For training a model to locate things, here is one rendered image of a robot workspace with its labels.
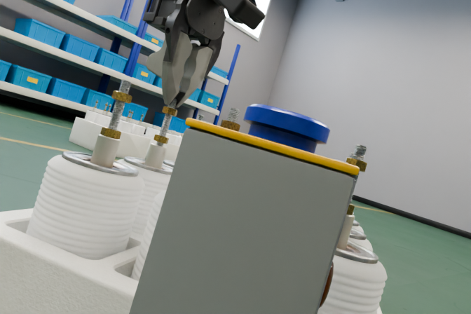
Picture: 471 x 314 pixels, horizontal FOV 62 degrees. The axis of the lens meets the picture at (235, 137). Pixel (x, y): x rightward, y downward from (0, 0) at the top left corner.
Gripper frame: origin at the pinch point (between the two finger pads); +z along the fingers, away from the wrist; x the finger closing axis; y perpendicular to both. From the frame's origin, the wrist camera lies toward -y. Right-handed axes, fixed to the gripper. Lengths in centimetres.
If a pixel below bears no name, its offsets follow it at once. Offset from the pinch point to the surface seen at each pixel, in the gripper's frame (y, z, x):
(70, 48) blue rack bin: 410, -50, -206
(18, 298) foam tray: -7.6, 20.7, 17.7
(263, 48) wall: 441, -204, -614
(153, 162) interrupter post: 0.0, 9.0, 0.8
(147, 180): -2.7, 10.8, 3.4
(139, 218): -3.0, 15.3, 3.1
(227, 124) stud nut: -14.9, 2.2, 7.4
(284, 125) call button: -29.0, 2.5, 21.5
